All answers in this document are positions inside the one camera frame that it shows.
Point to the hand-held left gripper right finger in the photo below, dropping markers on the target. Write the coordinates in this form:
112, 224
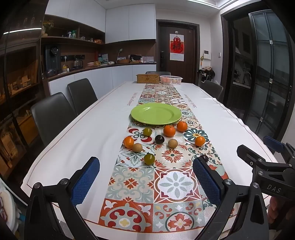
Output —
207, 182

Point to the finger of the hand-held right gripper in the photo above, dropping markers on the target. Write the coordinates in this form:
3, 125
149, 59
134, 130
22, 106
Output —
265, 161
274, 142

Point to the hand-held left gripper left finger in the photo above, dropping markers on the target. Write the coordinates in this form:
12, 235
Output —
85, 182

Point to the dark purple tomato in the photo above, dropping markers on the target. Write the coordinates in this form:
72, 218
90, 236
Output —
159, 139
204, 158

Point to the small orange tomato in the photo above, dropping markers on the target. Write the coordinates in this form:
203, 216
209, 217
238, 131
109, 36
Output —
128, 142
199, 141

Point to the brown longan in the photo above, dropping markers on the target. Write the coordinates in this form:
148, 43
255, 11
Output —
172, 143
137, 147

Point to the mandarin orange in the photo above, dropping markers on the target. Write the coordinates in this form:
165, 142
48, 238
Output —
169, 131
182, 126

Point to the green tomato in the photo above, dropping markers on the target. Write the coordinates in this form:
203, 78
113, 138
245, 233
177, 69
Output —
147, 132
149, 158

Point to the green plate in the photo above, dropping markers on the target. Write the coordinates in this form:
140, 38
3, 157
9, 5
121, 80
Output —
156, 114

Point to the person's right hand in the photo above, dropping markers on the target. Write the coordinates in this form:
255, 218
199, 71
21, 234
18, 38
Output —
277, 212

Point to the white patterned tablecloth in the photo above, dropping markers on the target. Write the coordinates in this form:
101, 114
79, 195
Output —
92, 129

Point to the sliding glass door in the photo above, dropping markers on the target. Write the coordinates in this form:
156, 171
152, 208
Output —
269, 80

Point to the kitchen faucet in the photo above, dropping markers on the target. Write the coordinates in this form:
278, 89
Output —
247, 77

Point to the grey dining chair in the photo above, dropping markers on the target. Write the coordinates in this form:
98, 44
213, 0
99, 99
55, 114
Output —
212, 88
51, 115
157, 73
81, 92

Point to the black and beige bag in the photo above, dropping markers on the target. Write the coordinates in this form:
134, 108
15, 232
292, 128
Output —
207, 73

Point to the white lower cabinets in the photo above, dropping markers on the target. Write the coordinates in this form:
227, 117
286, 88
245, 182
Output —
110, 76

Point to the white cabinets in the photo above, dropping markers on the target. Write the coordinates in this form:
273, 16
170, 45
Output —
129, 23
110, 76

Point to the glass display cabinet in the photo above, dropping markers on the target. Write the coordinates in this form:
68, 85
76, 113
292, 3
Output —
20, 92

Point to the white intercom panel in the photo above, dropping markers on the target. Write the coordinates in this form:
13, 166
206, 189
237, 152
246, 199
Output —
206, 55

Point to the glass kettle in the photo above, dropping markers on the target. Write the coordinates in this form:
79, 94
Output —
78, 63

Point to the wicker box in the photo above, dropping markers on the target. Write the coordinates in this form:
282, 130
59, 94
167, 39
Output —
148, 78

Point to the black water dispenser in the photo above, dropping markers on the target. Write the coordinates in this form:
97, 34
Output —
53, 60

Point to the dark wooden door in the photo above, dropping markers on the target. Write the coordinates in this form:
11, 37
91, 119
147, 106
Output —
191, 46

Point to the small desk lamp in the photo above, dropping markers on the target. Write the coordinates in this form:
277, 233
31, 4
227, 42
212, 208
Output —
119, 54

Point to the white upper cabinets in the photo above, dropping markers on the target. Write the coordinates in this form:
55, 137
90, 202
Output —
129, 23

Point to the red and white wall poster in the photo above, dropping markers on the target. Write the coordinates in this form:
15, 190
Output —
177, 47

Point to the wooden wall shelf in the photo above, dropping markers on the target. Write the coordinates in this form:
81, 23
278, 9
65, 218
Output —
69, 39

